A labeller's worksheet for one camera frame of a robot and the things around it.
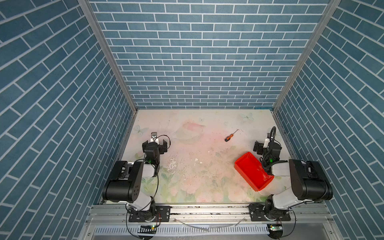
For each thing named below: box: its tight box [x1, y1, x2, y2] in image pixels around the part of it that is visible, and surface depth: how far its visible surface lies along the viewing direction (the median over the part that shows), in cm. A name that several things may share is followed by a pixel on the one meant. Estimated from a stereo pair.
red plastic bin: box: [234, 151, 275, 192], surface depth 88 cm
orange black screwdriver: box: [224, 129, 239, 142], surface depth 104 cm
